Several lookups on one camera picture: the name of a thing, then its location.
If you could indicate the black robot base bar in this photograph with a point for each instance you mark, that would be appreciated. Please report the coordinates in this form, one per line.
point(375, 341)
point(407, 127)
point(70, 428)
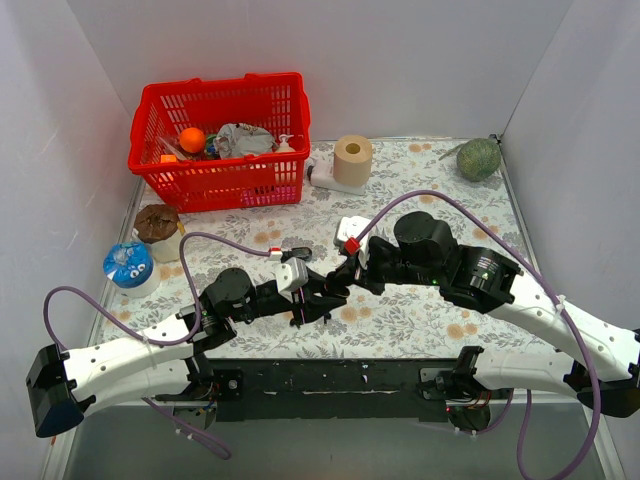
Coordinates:
point(330, 387)

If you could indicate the red plastic shopping basket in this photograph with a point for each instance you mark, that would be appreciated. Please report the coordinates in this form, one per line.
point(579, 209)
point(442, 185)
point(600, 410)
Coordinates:
point(276, 102)

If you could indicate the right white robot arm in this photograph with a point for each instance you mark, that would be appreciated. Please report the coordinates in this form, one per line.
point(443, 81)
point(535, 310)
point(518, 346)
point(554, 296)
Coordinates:
point(593, 361)

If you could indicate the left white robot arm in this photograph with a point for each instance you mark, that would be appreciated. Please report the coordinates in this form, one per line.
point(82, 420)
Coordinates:
point(65, 386)

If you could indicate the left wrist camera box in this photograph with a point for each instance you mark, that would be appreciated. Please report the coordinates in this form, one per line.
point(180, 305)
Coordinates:
point(290, 276)

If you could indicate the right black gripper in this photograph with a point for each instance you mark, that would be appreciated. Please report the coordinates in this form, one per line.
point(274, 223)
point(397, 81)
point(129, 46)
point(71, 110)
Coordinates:
point(364, 268)

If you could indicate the white pump bottle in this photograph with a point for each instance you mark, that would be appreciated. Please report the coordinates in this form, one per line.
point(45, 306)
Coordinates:
point(284, 144)

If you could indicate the clear plastic packet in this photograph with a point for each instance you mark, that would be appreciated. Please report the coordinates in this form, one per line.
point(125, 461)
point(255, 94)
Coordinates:
point(172, 148)

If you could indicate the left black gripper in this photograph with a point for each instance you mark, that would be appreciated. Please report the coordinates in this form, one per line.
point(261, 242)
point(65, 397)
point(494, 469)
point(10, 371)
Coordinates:
point(304, 301)

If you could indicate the brown toilet paper roll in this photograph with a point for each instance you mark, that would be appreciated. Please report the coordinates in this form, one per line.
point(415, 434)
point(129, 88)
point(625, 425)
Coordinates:
point(353, 155)

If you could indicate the taped black earbud case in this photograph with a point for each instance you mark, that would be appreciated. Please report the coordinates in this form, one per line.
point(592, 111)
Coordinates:
point(303, 253)

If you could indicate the orange fruit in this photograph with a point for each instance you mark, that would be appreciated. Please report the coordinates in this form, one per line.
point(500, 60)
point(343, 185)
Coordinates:
point(192, 140)

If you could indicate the brown-lid white jar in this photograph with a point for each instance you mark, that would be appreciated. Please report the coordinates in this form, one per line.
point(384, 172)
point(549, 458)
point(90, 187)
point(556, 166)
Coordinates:
point(159, 228)

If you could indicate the green melon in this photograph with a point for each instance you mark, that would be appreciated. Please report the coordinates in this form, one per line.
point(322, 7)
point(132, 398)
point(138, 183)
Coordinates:
point(476, 159)

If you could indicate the floral patterned table mat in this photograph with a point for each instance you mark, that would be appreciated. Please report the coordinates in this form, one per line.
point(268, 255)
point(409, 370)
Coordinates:
point(403, 322)

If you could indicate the crumpled silver snack bag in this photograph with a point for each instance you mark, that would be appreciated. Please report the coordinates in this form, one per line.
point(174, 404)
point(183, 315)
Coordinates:
point(237, 140)

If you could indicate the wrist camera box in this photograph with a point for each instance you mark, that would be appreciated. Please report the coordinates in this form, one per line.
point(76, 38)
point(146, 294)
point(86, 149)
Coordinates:
point(349, 227)
point(290, 276)

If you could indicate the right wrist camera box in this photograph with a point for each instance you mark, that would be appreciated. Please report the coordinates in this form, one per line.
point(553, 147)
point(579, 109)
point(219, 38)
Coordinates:
point(349, 227)

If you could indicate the white lotion bottle lying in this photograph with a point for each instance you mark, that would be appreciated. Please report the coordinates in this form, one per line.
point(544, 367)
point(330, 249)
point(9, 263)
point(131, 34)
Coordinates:
point(320, 174)

